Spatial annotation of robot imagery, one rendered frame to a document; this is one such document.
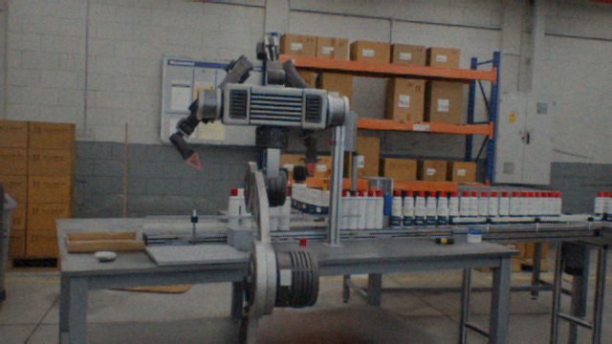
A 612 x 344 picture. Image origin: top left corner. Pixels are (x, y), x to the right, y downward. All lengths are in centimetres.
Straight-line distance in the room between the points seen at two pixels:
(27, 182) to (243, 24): 316
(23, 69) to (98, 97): 86
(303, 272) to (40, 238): 440
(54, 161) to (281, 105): 391
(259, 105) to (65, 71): 533
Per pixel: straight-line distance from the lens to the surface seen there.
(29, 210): 599
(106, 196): 737
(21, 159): 596
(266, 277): 178
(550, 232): 385
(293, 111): 227
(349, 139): 282
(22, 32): 757
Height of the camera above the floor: 132
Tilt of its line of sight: 3 degrees down
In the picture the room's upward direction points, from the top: 3 degrees clockwise
